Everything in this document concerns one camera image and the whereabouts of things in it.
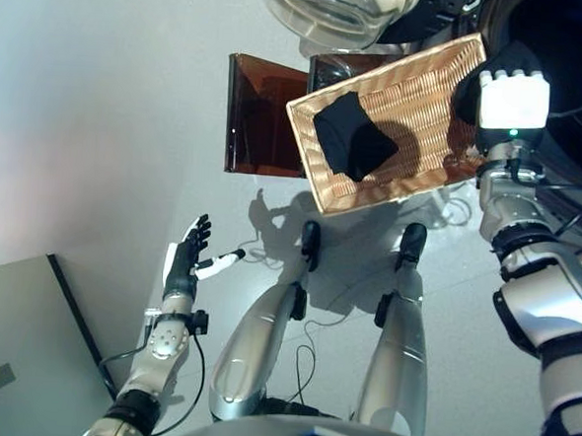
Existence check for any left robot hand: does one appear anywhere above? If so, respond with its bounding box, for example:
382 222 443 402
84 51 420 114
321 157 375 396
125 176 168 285
161 211 249 300

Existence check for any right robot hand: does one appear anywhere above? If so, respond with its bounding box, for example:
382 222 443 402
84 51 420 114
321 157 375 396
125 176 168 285
473 65 553 162

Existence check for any rectangular wicker laundry basket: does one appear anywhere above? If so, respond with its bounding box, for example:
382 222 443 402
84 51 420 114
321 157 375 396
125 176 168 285
279 21 496 226

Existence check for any dark grey washing machine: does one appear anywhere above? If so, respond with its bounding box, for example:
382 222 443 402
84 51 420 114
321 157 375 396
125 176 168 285
446 0 582 256

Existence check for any silver left robot leg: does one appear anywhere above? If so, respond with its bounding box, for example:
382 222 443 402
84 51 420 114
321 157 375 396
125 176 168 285
207 214 322 427

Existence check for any silver robot leg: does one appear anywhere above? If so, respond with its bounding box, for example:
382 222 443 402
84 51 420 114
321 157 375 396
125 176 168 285
355 220 439 436
207 214 322 427

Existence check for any brown glossy side table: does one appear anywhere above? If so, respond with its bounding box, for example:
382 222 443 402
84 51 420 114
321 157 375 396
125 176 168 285
222 45 410 185

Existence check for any grey panel black edge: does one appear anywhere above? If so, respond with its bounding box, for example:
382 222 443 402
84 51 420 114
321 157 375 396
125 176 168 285
0 251 126 436

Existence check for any flat black garment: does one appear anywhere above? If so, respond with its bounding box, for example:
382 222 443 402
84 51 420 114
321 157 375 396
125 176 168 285
308 91 403 186

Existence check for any square grey socket plate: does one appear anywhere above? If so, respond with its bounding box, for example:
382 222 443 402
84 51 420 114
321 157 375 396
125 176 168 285
0 362 17 393

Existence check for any round glass washer door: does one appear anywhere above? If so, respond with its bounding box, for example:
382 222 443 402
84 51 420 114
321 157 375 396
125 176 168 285
255 0 483 57

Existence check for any silver right robot leg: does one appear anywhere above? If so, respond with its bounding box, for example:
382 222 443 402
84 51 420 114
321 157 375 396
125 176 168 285
355 220 439 436

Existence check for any thin white floor cable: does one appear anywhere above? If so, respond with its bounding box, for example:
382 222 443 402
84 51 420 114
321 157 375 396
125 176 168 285
242 244 349 330

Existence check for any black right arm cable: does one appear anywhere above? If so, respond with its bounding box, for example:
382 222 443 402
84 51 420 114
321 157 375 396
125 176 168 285
511 88 582 247

